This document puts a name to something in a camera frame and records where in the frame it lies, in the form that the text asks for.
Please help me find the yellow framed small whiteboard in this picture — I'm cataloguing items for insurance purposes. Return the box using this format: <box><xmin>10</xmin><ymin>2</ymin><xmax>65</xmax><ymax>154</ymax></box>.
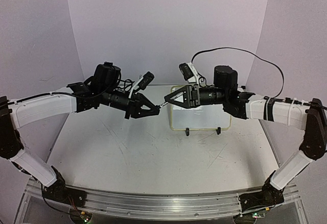
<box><xmin>170</xmin><ymin>85</ymin><xmax>231</xmax><ymax>131</ymax></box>

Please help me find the right green circuit board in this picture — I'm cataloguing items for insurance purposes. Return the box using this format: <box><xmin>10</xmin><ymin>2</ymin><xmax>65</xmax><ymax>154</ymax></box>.
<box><xmin>250</xmin><ymin>207</ymin><xmax>271</xmax><ymax>219</ymax></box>

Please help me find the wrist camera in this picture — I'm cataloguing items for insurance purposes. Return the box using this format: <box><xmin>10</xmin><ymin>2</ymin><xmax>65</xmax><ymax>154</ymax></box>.
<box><xmin>128</xmin><ymin>71</ymin><xmax>154</xmax><ymax>98</ymax></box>
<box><xmin>179</xmin><ymin>62</ymin><xmax>205</xmax><ymax>85</ymax></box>

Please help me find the black whiteboard stand clip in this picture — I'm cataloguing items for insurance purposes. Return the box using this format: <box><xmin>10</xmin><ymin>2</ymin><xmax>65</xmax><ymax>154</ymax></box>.
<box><xmin>216</xmin><ymin>127</ymin><xmax>221</xmax><ymax>135</ymax></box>
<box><xmin>185</xmin><ymin>128</ymin><xmax>190</xmax><ymax>136</ymax></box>

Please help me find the left green circuit board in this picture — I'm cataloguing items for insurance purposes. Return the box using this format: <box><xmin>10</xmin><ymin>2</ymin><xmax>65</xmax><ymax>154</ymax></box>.
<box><xmin>69</xmin><ymin>209</ymin><xmax>92</xmax><ymax>224</ymax></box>

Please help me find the green circuit board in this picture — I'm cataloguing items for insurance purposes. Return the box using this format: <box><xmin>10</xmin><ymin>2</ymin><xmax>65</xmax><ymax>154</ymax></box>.
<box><xmin>250</xmin><ymin>207</ymin><xmax>271</xmax><ymax>219</ymax></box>
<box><xmin>69</xmin><ymin>209</ymin><xmax>92</xmax><ymax>224</ymax></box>

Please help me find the black left base cable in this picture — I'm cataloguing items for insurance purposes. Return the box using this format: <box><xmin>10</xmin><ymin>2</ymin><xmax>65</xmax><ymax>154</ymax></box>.
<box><xmin>39</xmin><ymin>185</ymin><xmax>77</xmax><ymax>216</ymax></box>

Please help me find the black right camera cable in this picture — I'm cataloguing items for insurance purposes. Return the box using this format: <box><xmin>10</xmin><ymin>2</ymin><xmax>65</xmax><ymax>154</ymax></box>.
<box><xmin>191</xmin><ymin>47</ymin><xmax>285</xmax><ymax>98</ymax></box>

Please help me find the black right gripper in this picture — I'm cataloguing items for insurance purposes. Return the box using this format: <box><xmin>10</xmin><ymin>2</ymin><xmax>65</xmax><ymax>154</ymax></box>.
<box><xmin>162</xmin><ymin>84</ymin><xmax>226</xmax><ymax>108</ymax></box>

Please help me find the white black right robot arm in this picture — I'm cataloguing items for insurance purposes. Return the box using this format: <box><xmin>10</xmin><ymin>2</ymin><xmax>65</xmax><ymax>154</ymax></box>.
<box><xmin>164</xmin><ymin>63</ymin><xmax>326</xmax><ymax>212</ymax></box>

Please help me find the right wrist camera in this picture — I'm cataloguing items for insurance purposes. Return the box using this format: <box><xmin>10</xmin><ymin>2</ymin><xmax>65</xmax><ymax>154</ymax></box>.
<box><xmin>179</xmin><ymin>62</ymin><xmax>205</xmax><ymax>85</ymax></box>

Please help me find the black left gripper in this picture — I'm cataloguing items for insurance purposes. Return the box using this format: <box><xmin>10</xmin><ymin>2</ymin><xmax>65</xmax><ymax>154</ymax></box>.
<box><xmin>99</xmin><ymin>84</ymin><xmax>160</xmax><ymax>119</ymax></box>

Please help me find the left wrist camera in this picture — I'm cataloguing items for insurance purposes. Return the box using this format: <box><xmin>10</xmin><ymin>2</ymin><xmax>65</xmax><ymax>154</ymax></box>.
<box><xmin>128</xmin><ymin>71</ymin><xmax>154</xmax><ymax>98</ymax></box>

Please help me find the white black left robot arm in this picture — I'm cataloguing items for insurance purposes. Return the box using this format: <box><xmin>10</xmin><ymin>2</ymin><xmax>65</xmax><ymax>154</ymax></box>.
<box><xmin>1</xmin><ymin>62</ymin><xmax>160</xmax><ymax>207</ymax></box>

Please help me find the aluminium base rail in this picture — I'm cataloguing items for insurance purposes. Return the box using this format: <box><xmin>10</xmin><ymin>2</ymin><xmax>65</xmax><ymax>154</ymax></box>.
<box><xmin>25</xmin><ymin>180</ymin><xmax>300</xmax><ymax>220</ymax></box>

